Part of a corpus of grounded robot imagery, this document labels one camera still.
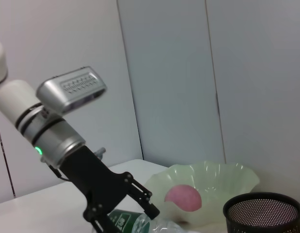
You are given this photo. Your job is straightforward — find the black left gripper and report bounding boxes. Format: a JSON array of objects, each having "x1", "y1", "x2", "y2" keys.
[{"x1": 59, "y1": 145, "x2": 161, "y2": 233}]

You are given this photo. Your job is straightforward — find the clear water bottle green label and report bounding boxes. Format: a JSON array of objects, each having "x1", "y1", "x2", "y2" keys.
[{"x1": 91, "y1": 208, "x2": 191, "y2": 233}]

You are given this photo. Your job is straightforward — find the pink peach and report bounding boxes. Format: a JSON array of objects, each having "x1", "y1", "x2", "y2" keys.
[{"x1": 164, "y1": 184, "x2": 203, "y2": 212}]

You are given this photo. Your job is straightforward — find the pale green glass fruit plate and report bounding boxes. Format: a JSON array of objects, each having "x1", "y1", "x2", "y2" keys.
[{"x1": 143, "y1": 160, "x2": 261, "y2": 229}]

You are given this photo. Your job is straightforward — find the black mesh pen holder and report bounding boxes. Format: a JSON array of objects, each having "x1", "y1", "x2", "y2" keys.
[{"x1": 223, "y1": 192, "x2": 300, "y2": 233}]

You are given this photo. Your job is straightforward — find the left gripper cable with plug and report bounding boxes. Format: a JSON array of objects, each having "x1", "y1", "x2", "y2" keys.
[{"x1": 48, "y1": 147, "x2": 107, "y2": 182}]

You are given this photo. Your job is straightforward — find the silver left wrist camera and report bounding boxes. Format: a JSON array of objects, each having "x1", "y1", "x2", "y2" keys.
[{"x1": 35, "y1": 65, "x2": 108, "y2": 115}]

